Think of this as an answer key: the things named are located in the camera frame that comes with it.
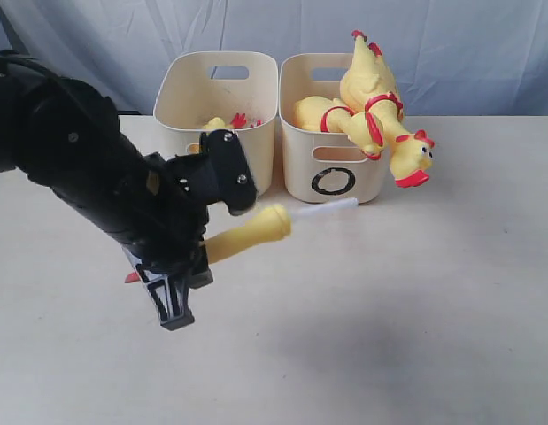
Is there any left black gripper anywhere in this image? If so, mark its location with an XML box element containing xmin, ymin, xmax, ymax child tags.
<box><xmin>113</xmin><ymin>152</ymin><xmax>213</xmax><ymax>331</ymax></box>

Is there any severed chicken head with squeaker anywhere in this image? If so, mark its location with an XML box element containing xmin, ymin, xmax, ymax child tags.
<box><xmin>122</xmin><ymin>197</ymin><xmax>359</xmax><ymax>284</ymax></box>

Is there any headless rubber chicken body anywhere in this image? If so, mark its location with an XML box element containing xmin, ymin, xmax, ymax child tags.
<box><xmin>201</xmin><ymin>112</ymin><xmax>263</xmax><ymax>133</ymax></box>

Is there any whole yellow rubber chicken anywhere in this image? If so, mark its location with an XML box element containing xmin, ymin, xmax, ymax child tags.
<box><xmin>293</xmin><ymin>96</ymin><xmax>386</xmax><ymax>161</ymax></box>

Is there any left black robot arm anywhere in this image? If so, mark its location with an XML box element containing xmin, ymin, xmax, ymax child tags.
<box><xmin>0</xmin><ymin>50</ymin><xmax>211</xmax><ymax>330</ymax></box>

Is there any cream bin marked O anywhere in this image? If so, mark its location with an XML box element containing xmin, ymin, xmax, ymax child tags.
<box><xmin>279</xmin><ymin>53</ymin><xmax>390</xmax><ymax>204</ymax></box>

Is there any cream bin marked X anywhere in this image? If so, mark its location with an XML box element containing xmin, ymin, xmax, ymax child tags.
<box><xmin>152</xmin><ymin>50</ymin><xmax>279</xmax><ymax>195</ymax></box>

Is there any white backdrop curtain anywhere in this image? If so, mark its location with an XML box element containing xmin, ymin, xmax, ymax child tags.
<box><xmin>0</xmin><ymin>0</ymin><xmax>548</xmax><ymax>115</ymax></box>

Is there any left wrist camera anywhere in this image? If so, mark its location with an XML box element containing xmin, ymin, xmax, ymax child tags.
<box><xmin>199</xmin><ymin>129</ymin><xmax>258</xmax><ymax>216</ymax></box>

